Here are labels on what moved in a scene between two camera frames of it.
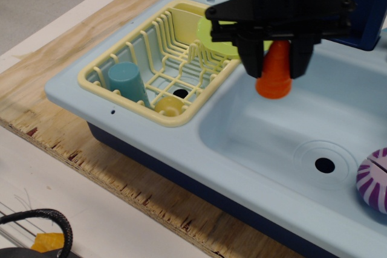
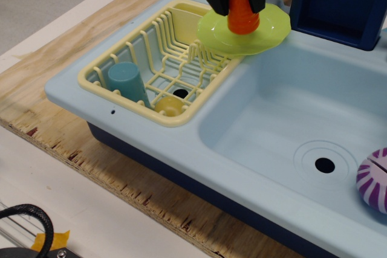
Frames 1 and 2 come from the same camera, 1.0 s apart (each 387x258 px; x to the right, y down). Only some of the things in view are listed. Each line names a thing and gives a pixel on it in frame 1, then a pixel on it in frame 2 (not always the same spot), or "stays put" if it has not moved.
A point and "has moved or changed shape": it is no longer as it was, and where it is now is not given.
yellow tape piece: (47, 241) stays put
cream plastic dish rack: (161, 69) stays put
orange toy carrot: (276, 81) has moved or changed shape
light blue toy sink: (289, 164) stays put
